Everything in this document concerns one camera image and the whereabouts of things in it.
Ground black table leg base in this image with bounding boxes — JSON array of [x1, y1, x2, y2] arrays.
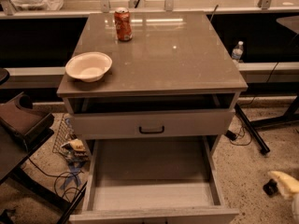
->
[[235, 95, 299, 155]]

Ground upper grey drawer black handle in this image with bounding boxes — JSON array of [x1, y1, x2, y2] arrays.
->
[[70, 109, 235, 140]]

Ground black floor cable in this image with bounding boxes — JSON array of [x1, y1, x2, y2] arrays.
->
[[27, 156, 88, 203]]

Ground blue ribbon on floor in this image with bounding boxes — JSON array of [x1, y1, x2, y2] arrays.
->
[[60, 162, 84, 189]]

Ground wire basket with clutter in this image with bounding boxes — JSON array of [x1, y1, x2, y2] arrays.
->
[[52, 114, 89, 163]]

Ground grey drawer cabinet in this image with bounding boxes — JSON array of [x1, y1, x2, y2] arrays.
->
[[57, 11, 247, 149]]

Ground orange soda can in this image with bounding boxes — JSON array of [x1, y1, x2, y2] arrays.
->
[[114, 7, 133, 41]]

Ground white paper bowl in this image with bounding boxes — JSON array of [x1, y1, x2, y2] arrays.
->
[[65, 52, 112, 82]]

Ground clear plastic water bottle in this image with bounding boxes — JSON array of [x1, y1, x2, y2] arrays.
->
[[232, 41, 244, 63]]

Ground dark brown chair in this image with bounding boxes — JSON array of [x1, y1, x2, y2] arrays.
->
[[0, 92, 70, 211]]

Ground black caster wheel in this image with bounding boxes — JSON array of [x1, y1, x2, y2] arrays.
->
[[263, 179, 278, 196]]

